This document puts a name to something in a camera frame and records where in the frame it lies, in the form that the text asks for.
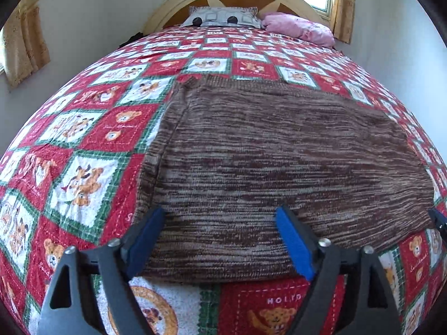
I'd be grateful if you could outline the red checked printed blanket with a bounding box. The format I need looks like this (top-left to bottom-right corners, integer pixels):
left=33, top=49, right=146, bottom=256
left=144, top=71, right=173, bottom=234
left=0, top=26, right=447, bottom=335

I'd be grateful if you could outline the white patterned pillow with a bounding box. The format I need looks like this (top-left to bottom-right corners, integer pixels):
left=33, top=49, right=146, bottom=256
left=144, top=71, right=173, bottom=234
left=180, top=6, right=262, bottom=29

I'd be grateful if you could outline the pink pillow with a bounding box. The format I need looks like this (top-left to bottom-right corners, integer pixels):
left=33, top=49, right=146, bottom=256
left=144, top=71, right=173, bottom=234
left=261, top=11, right=336, bottom=47

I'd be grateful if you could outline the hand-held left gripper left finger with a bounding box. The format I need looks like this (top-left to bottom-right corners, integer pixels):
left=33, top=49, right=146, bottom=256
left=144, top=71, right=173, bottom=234
left=37, top=206, right=166, bottom=335

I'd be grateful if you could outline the brown knit sweater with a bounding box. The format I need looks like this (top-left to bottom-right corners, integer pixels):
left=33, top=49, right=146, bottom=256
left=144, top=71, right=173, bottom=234
left=134, top=75, right=437, bottom=285

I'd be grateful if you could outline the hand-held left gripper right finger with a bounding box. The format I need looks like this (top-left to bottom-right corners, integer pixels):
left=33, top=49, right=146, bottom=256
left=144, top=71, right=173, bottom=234
left=274, top=204, right=400, bottom=335

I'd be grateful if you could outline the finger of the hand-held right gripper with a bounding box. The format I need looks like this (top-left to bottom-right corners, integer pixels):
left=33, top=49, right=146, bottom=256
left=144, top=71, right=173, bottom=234
left=428, top=207, right=447, bottom=241

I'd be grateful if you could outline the dark cloth beside bed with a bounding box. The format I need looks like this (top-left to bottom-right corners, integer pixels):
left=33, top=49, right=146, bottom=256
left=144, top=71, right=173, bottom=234
left=119, top=32, right=144, bottom=47

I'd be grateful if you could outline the narrow yellow curtain panel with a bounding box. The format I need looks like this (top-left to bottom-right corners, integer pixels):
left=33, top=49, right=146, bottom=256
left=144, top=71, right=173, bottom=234
left=330, top=0, right=355, bottom=44

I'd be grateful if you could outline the yellow side window curtain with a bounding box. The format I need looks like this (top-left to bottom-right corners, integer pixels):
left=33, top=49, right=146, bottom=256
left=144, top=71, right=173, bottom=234
left=0, top=0, right=51, bottom=88

